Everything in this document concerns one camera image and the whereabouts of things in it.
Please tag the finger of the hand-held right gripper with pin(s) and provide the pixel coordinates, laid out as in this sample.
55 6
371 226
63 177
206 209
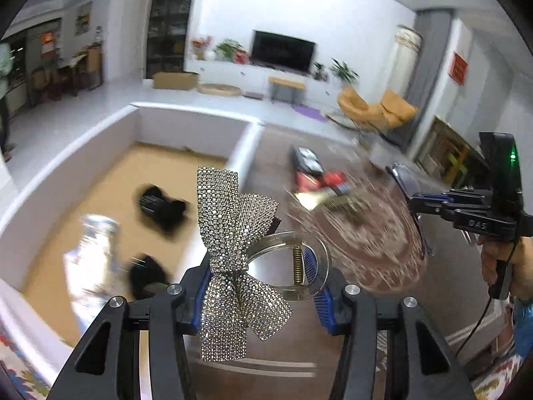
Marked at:
429 209
431 196

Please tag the framed wall picture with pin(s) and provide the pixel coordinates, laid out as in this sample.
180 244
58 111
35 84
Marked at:
83 18

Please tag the wooden bench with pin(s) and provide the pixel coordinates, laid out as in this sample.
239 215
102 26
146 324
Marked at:
286 83

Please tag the black television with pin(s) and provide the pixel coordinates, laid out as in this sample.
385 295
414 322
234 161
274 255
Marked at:
283 52

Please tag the round woven mat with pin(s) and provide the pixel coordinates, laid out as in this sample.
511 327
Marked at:
219 90

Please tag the yellow lounge chair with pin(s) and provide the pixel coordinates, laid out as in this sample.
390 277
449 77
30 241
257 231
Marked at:
395 108
354 106

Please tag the dark flat packet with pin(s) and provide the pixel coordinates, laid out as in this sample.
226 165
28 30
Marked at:
343 190

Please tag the small green potted plant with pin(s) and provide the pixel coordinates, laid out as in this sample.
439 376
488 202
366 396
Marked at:
319 71

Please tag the white floor air conditioner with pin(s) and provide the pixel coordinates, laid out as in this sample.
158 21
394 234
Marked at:
408 54

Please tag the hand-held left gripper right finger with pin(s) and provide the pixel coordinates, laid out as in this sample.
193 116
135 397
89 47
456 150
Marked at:
324 314

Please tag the grey curtain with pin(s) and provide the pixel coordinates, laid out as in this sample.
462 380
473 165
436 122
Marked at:
434 71

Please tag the dark display cabinet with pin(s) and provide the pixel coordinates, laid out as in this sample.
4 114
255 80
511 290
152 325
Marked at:
168 16

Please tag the person's right hand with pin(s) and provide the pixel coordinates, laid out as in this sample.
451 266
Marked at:
522 266

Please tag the printed blanket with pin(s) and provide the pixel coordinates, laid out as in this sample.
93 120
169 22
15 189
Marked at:
504 368
16 373

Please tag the red flower plant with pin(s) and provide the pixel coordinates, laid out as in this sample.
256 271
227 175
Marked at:
201 43

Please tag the wooden framed furniture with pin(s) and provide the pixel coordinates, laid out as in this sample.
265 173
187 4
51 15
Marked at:
449 150

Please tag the white television cabinet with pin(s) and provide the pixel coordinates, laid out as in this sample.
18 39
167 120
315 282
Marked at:
233 76

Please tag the wooden dining furniture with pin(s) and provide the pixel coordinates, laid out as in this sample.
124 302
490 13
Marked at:
70 73

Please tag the red snack packet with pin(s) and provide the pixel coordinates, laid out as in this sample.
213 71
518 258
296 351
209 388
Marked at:
308 181

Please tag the purple mat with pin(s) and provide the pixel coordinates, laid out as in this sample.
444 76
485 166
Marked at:
309 113

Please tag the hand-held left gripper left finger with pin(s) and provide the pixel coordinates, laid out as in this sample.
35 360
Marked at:
202 289

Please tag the black fabric bundle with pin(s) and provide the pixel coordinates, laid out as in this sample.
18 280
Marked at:
145 275
160 212

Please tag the small red packet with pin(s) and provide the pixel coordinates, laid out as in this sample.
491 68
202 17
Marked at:
334 178

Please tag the rhinestone bow hair clip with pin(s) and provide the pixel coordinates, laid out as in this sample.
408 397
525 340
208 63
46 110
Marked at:
220 216

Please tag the red wall hanging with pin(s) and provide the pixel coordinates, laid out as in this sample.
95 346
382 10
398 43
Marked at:
459 68

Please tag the pale flat packet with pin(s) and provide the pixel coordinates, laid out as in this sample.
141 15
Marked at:
312 199

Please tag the white storage box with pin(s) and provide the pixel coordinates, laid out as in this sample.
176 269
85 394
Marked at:
187 133

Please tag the red wall poster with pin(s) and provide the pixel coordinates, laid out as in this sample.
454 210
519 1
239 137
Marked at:
48 43

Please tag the black box white pictures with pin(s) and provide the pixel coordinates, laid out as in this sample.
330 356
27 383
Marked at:
308 160

